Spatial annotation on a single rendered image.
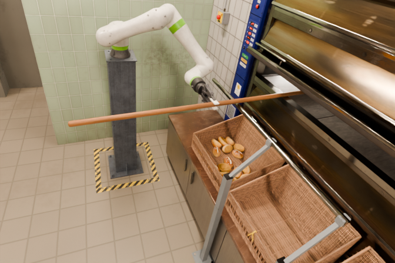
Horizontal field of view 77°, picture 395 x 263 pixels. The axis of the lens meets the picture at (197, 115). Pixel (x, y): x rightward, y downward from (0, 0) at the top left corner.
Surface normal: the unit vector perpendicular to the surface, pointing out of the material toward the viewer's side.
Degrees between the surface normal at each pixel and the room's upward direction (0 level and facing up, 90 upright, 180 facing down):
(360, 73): 70
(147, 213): 0
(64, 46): 90
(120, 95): 90
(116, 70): 90
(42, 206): 0
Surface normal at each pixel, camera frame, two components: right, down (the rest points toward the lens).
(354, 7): -0.81, -0.16
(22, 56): 0.35, 0.58
